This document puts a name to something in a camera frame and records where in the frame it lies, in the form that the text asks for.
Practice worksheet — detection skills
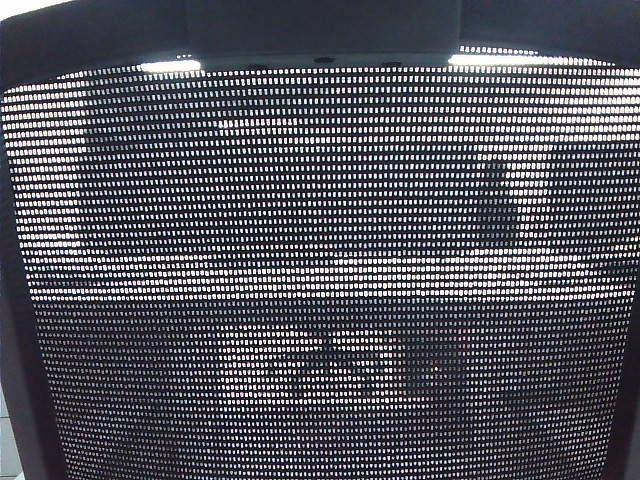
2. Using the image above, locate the black mesh office chair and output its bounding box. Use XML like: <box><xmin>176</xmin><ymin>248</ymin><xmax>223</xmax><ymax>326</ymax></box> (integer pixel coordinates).
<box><xmin>0</xmin><ymin>0</ymin><xmax>640</xmax><ymax>480</ymax></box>

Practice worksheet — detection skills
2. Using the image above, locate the rectangular ceiling light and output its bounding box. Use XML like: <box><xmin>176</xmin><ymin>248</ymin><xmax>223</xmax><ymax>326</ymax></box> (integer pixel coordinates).
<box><xmin>137</xmin><ymin>59</ymin><xmax>204</xmax><ymax>74</ymax></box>
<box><xmin>447</xmin><ymin>48</ymin><xmax>640</xmax><ymax>69</ymax></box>

